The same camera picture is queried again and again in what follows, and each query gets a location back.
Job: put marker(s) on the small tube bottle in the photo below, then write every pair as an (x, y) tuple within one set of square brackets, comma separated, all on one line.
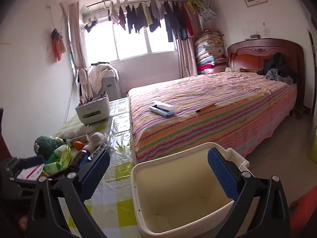
[(78, 138)]

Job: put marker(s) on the yellow checkered tablecloth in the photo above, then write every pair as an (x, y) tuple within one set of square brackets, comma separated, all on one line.
[(116, 133)]

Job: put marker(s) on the window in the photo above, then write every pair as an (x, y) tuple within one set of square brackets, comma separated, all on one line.
[(133, 44)]

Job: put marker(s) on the yellow pencil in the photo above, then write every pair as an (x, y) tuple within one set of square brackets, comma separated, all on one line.
[(206, 107)]

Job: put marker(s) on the orange hanging cloth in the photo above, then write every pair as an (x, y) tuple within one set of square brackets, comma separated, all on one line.
[(58, 44)]

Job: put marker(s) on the wooden bed headboard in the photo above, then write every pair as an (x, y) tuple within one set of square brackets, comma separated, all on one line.
[(250, 54)]

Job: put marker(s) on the stack of folded blankets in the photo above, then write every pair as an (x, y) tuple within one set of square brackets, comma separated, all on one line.
[(210, 52)]

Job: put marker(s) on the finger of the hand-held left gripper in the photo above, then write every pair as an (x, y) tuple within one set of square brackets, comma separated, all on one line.
[(31, 160)]

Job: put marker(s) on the white desktop organizer box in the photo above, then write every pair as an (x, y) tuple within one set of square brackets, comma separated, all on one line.
[(91, 110)]

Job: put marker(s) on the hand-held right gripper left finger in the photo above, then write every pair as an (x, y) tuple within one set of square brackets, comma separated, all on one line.
[(95, 176)]

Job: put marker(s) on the orange small item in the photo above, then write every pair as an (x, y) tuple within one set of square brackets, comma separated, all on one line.
[(79, 145)]

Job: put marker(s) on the red plastic stool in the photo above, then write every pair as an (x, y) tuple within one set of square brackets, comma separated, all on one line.
[(303, 210)]

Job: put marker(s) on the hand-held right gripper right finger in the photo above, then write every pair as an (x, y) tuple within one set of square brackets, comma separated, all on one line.
[(223, 176)]

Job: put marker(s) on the green plush toy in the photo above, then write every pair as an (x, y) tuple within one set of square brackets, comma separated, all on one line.
[(47, 147)]

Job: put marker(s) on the beige curtain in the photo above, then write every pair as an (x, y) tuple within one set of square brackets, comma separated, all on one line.
[(76, 37), (187, 54)]

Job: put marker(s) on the row of hanging clothes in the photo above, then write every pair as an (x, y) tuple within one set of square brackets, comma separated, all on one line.
[(153, 17)]

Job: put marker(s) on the grey white appliance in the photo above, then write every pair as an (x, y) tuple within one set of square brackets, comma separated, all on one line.
[(112, 86)]

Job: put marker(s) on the dark clothes pile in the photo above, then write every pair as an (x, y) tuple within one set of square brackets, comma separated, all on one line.
[(277, 67)]

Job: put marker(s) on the white fluffy cloth piece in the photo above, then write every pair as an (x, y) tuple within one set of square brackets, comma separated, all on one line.
[(84, 129)]

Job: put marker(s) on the striped bed sheet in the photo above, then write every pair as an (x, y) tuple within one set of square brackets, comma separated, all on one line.
[(210, 119)]

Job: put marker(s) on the white plastic trash bin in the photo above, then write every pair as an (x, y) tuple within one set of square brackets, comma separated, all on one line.
[(183, 193)]

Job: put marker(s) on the white plush toy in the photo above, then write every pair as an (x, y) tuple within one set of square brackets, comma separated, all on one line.
[(67, 134)]

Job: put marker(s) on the pink and white box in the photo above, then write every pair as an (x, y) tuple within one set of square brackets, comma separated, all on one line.
[(31, 172)]

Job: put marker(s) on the small green packet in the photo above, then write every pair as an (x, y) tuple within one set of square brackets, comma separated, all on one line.
[(52, 166)]

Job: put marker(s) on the green plastic packet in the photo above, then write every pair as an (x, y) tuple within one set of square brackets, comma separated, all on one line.
[(60, 155)]

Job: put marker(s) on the white flower plush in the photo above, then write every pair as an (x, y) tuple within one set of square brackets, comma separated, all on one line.
[(97, 138)]

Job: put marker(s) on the brown bottle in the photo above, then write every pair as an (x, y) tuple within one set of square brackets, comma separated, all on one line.
[(81, 156)]

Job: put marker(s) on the hanging light robe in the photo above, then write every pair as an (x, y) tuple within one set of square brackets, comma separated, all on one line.
[(84, 84)]

